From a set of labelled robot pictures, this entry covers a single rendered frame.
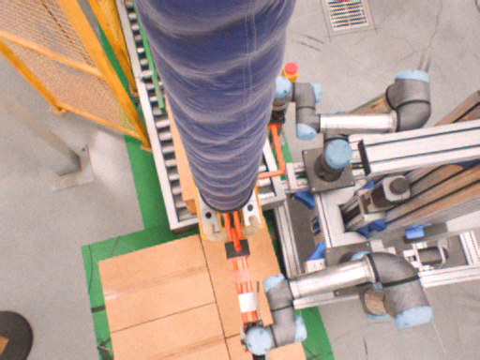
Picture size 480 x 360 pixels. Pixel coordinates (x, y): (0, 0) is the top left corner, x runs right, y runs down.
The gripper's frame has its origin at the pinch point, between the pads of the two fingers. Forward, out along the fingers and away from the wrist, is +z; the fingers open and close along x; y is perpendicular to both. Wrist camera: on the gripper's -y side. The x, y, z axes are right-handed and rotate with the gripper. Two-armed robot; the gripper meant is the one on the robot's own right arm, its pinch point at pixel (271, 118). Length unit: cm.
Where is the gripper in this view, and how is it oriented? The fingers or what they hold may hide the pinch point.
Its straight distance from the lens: 191.6
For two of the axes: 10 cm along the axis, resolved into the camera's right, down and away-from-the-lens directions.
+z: -0.2, 2.6, 9.7
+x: 9.8, -1.8, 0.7
